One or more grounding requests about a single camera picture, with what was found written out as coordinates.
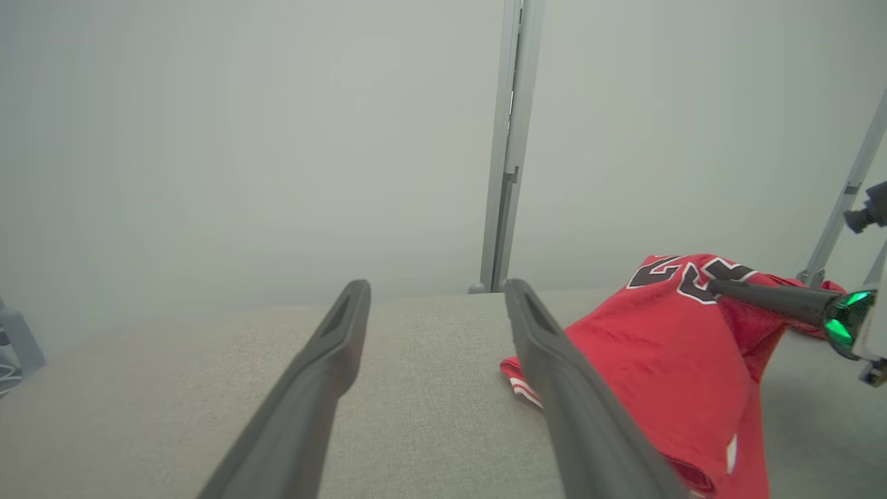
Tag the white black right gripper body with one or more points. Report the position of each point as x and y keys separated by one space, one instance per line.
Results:
x=849 y=322

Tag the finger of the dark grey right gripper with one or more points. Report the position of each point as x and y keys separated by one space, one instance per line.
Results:
x=776 y=299

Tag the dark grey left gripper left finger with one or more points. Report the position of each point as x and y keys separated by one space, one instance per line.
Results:
x=291 y=436

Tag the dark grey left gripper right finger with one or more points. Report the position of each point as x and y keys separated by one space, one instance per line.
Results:
x=589 y=450

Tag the red white basketball jersey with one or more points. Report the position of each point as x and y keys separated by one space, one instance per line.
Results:
x=658 y=360

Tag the slanted grey partition post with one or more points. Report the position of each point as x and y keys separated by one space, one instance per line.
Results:
x=826 y=242

